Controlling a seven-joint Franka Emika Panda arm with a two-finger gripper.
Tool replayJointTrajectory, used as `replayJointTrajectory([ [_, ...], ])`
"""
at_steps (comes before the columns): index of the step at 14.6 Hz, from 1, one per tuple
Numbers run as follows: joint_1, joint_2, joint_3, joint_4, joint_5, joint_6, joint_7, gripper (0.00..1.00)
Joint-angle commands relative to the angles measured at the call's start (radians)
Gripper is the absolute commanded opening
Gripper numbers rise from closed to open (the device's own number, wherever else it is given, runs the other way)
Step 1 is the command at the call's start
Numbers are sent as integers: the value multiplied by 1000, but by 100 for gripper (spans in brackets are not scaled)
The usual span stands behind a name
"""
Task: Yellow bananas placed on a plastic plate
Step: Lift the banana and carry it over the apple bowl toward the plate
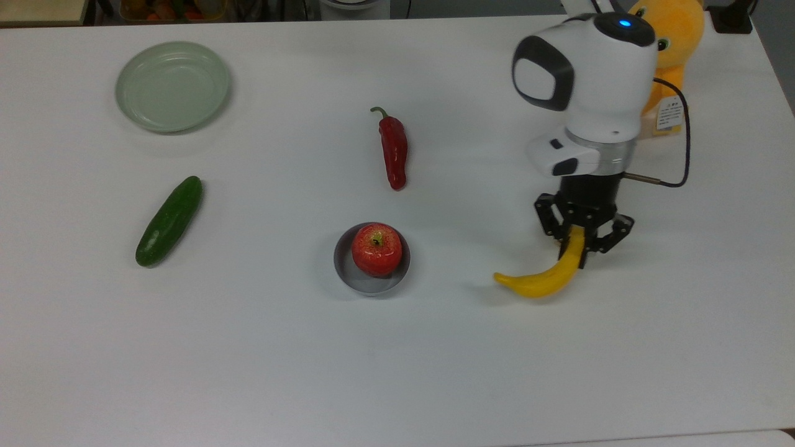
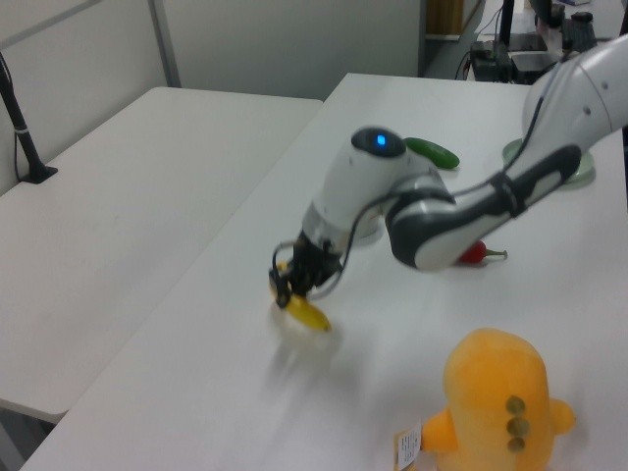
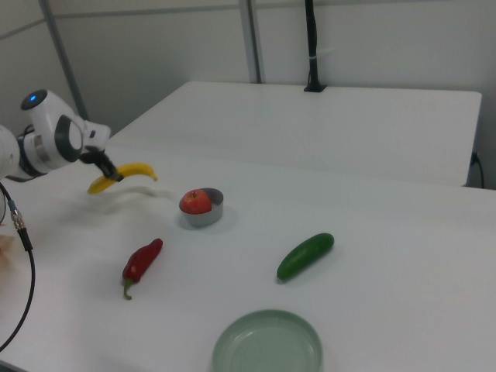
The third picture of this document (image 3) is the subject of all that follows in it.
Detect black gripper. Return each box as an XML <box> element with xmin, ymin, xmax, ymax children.
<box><xmin>79</xmin><ymin>146</ymin><xmax>125</xmax><ymax>184</ymax></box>

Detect yellow banana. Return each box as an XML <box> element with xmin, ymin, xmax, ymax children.
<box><xmin>87</xmin><ymin>162</ymin><xmax>159</xmax><ymax>195</ymax></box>

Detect pale green plastic plate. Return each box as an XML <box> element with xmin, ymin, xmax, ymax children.
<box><xmin>211</xmin><ymin>308</ymin><xmax>324</xmax><ymax>372</ymax></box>

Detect red apple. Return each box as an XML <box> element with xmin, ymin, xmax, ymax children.
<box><xmin>181</xmin><ymin>188</ymin><xmax>213</xmax><ymax>215</ymax></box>

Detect red chili pepper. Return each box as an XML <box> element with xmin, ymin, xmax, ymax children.
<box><xmin>122</xmin><ymin>238</ymin><xmax>164</xmax><ymax>301</ymax></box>

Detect small metal bowl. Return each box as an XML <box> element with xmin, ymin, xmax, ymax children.
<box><xmin>178</xmin><ymin>187</ymin><xmax>226</xmax><ymax>228</ymax></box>

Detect green cucumber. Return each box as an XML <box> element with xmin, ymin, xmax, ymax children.
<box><xmin>276</xmin><ymin>232</ymin><xmax>336</xmax><ymax>281</ymax></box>

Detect white rectangular table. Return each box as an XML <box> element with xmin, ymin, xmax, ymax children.
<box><xmin>104</xmin><ymin>80</ymin><xmax>483</xmax><ymax>188</ymax></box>

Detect black pole with base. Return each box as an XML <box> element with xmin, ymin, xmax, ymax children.
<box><xmin>303</xmin><ymin>0</ymin><xmax>328</xmax><ymax>93</ymax></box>

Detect black robot cable with connector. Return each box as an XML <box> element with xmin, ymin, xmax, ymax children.
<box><xmin>0</xmin><ymin>180</ymin><xmax>37</xmax><ymax>352</ymax></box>

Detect grey partition wall post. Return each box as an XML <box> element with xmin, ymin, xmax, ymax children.
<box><xmin>243</xmin><ymin>0</ymin><xmax>266</xmax><ymax>84</ymax></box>

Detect black power cable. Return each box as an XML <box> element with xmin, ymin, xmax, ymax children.
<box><xmin>470</xmin><ymin>150</ymin><xmax>486</xmax><ymax>190</ymax></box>

